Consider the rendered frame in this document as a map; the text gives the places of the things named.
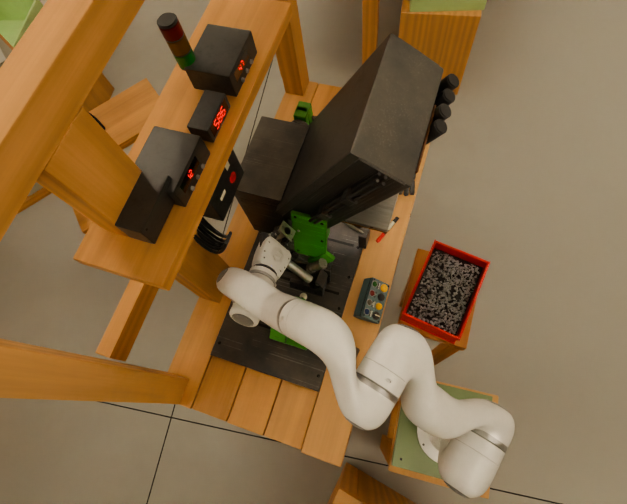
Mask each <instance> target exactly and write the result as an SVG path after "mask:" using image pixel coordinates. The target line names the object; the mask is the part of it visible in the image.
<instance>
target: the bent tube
mask: <svg viewBox="0 0 627 504"><path fill-rule="evenodd" d="M278 231H279V232H280V234H279V235H278V236H277V238H276V240H279V239H281V238H284V237H286V238H287V239H288V240H289V241H292V239H293V237H294V235H295V233H296V231H295V230H294V229H293V228H292V227H291V226H289V225H288V224H287V223H286V222H285V221H282V223H281V225H280V227H279V229H278ZM286 268H288V269H289V270H290V271H292V272H293V273H295V274H296V275H297V276H299V277H300V278H301V279H303V280H304V281H305V282H307V283H310V282H311V281H312V279H313V276H311V275H310V274H309V273H307V272H306V271H305V270H303V269H302V268H301V267H299V266H298V265H297V264H295V263H294V262H293V261H291V260H290V262H289V264H288V265H287V267H286Z"/></svg>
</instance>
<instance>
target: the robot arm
mask: <svg viewBox="0 0 627 504"><path fill-rule="evenodd" d="M279 227H280V225H279V226H276V227H275V228H274V230H273V232H272V233H269V234H268V233H265V232H262V233H260V242H259V244H258V246H257V249H256V251H255V254H254V257H253V261H252V267H251V268H250V270H249V272H248V271H246V270H243V269H240V268H236V267H230V268H226V269H225V270H223V271H222V272H221V273H220V274H219V276H218V277H217V281H216V285H217V288H218V290H219V291H220V292H221V293H223V294H224V295H225V296H227V297H228V298H229V299H231V300H232V302H233V305H232V307H231V309H230V312H229V315H230V317H231V318H232V319H233V320H234V321H235V322H237V323H238V324H241V325H243V326H247V327H255V326H257V325H258V323H259V321H260V320H261V321H262V322H264V323H265V324H267V325H268V326H270V327H271V328H273V329H275V330H276V331H278V332H280V333H281V334H283V335H285V336H286V337H288V338H290V339H292V340H294V341H295V342H297V343H299V344H301V345H302V346H304V347H306V348H307V349H309V350H310V351H312V352H313V353H314V354H316V355H317V356H318V357H319V358H320V359H321V360H322V361H323V362H324V364H325V365H326V367H327V369H328V372H329V375H330V378H331V382H332V385H333V389H334V393H335V396H336V400H337V402H338V405H339V408H340V410H341V412H342V414H343V415H344V417H345V419H346V420H348V422H350V423H351V424H352V425H353V426H355V427H357V428H359V429H362V430H373V429H376V428H378V427H379V426H381V425H382V424H383V423H384V422H385V420H386V419H387V418H388V416H389V415H390V413H391V411H392V410H393V408H394V406H395V404H396V403H397V401H398V399H399V397H400V399H401V406H402V409H403V411H404V413H405V415H406V416H407V418H408V419H409V420H410V421H411V422H412V423H413V424H414V425H416V426H417V437H418V441H419V444H420V446H421V448H422V449H423V451H424V452H425V454H426V455H427V456H428V457H429V458H431V459H432V460H433V461H435V462H437V463H438V469H439V473H440V475H441V477H442V479H443V481H444V482H445V483H446V485H447V486H448V487H449V488H451V489H452V490H453V491H454V492H456V493H457V494H459V495H461V496H463V497H465V498H477V497H480V496H481V495H483V494H484V493H485V492H486V491H487V489H488V488H489V487H490V485H491V483H492V481H493V479H494V477H495V475H496V473H497V471H498V469H499V466H500V464H501V462H502V460H503V458H504V456H505V453H506V451H507V449H508V447H509V445H510V443H511V441H512V438H513V435H514V431H515V424H514V420H513V417H512V416H511V414H510V413H509V412H508V411H507V409H506V408H504V407H502V406H501V405H499V404H497V403H495V402H492V401H489V400H487V399H479V398H472V399H461V400H458V399H455V398H453V397H452V396H450V395H449V394H448V393H447V392H445V391H444V390H443V389H442V388H440V387H439V386H438V385H437V383H436V378H435V371H434V362H433V356H432V353H431V350H430V347H429V345H428V343H427V342H426V340H425V338H424V337H423V336H422V335H421V334H420V333H419V332H418V331H416V330H415V329H414V328H412V327H410V326H407V325H404V324H391V325H389V326H387V327H385V328H384V329H383V330H382V331H381V332H380V333H379V334H378V336H377V337H376V339H375V340H374V342H373V343H372V345H371V346H370V348H369V350H368V351H367V353H366V355H365V356H364V358H363V360H362V361H361V363H360V365H359V366H358V368H357V370H356V348H355V342H354V338H353V335H352V332H351V330H350V329H349V327H348V326H347V324H346V323H345V322H344V321H343V320H342V319H341V318H340V317H339V316H338V315H337V314H335V313H334V312H332V311H330V310H328V309H326V308H324V307H322V306H319V305H317V304H314V303H312V302H309V301H306V300H303V299H301V298H298V297H295V296H292V295H289V294H286V293H283V292H281V291H280V290H278V289H277V288H275V287H276V281H277V280H278V279H279V278H280V277H281V275H282V274H283V272H284V271H285V269H286V267H287V265H288V264H289V262H290V260H292V259H293V258H292V256H291V253H290V250H289V240H288V239H287V238H286V237H284V238H282V241H281V244H280V243H279V242H278V241H277V240H276V238H277V236H278V235H279V234H280V232H279V231H278V229H279ZM265 238H266V239H265Z"/></svg>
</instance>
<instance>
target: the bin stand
mask: <svg viewBox="0 0 627 504"><path fill-rule="evenodd" d="M429 252H430V251H427V250H423V249H419V248H418V249H417V252H416V255H415V259H414V263H413V267H412V270H411V273H410V275H409V278H408V281H407V284H406V287H405V289H404V292H403V295H402V298H401V301H400V305H399V306H400V307H402V309H401V312H400V316H399V320H398V324H404V325H407V326H410V327H412V328H414V329H415V330H416V331H418V332H419V333H420V334H421V335H422V336H423V337H424V338H427V339H431V340H434V341H437V342H441V343H440V344H439V345H437V346H436V347H435V348H434V349H433V350H432V351H431V353H432V356H433V362H434V366H435V365H436V364H438V363H440V362H441V361H443V360H445V359H446V358H448V357H450V356H451V355H453V354H454V353H456V352H458V351H459V350H461V351H463V350H465V349H466V348H467V344H468V339H469V334H470V329H471V324H472V319H473V314H474V310H475V305H476V301H475V303H474V306H473V308H472V311H471V313H470V316H469V319H468V321H467V324H466V326H465V329H464V331H463V334H462V336H461V339H460V341H458V340H456V341H455V344H454V345H453V344H452V343H450V342H447V341H445V340H443V339H441V338H439V337H437V336H434V335H432V334H430V333H428V332H426V331H423V330H421V329H419V328H417V327H415V326H413V325H410V324H408V323H406V322H404V321H402V320H400V318H401V315H402V313H403V311H404V308H405V306H406V304H407V302H408V299H409V297H410V295H411V293H412V290H413V288H414V286H415V283H416V281H417V279H418V277H419V274H420V272H421V270H422V268H423V265H424V263H425V261H426V259H427V256H428V254H429Z"/></svg>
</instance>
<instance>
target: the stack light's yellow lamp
mask: <svg viewBox="0 0 627 504"><path fill-rule="evenodd" d="M166 42H167V41H166ZM167 44H168V46H169V48H170V50H171V52H172V54H173V55H174V56H175V57H178V58H181V57H185V56H187V55H188V54H189V53H190V51H191V46H190V43H189V41H188V39H187V37H186V35H185V33H184V37H183V38H182V39H181V40H180V41H178V42H176V43H169V42H167Z"/></svg>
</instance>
